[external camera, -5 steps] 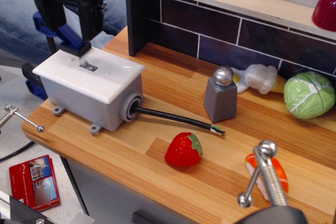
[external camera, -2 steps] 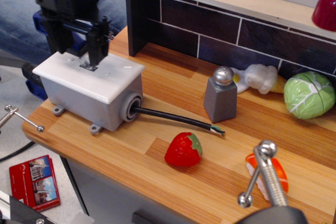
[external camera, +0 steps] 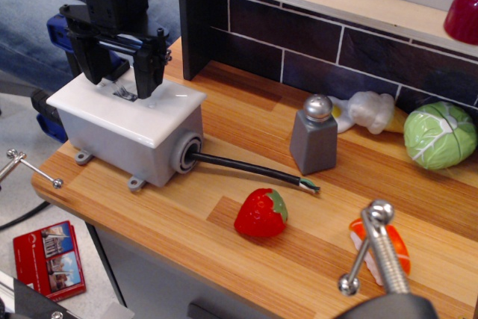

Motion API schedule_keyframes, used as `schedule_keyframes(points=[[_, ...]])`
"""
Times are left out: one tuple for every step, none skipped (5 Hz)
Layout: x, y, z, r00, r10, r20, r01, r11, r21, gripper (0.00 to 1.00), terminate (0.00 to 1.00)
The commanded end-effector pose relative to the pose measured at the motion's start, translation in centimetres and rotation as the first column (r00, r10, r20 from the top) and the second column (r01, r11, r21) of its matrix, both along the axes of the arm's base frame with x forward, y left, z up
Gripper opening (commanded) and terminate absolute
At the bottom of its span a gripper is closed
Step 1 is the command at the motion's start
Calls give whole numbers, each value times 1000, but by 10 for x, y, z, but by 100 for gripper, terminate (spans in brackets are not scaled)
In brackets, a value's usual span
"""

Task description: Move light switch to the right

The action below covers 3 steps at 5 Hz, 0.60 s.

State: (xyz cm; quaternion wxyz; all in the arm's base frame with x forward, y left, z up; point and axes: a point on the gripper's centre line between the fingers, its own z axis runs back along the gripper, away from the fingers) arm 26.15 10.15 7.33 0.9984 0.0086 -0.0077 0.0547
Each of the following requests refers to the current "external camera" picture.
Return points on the black equipment bottom left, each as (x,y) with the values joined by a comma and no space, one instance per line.
(20,301)

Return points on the grey salt shaker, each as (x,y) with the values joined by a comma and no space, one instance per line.
(314,140)

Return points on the metal clamp handle left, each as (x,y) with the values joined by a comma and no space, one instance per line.
(16,158)

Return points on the person's legs in jeans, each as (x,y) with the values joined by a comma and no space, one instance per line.
(26,49)

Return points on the white toy garlic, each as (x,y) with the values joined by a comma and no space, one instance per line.
(371,110)

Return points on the toy fried egg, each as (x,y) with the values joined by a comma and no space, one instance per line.
(340,112)

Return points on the grey electrical switch box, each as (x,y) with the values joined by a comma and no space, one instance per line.
(150,138)

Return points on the toy salmon sushi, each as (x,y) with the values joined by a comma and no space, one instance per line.
(358,234)

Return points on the grey cabinet with handle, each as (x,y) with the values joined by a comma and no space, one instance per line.
(154,288)

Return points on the yellow toy food piece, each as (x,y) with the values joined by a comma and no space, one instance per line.
(397,121)

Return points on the metal clamp screw right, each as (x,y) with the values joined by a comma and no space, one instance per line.
(375,218)

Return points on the dark shelf with brick backsplash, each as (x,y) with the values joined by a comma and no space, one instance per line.
(337,47)

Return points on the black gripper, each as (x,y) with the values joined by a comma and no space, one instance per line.
(142,29)

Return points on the red card box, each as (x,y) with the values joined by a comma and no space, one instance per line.
(48,261)

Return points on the green toy cabbage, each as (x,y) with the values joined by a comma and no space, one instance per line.
(439,135)

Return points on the red toy strawberry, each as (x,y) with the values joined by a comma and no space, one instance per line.
(263,214)

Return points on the clear toggle switch lever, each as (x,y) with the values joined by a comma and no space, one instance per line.
(122,92)

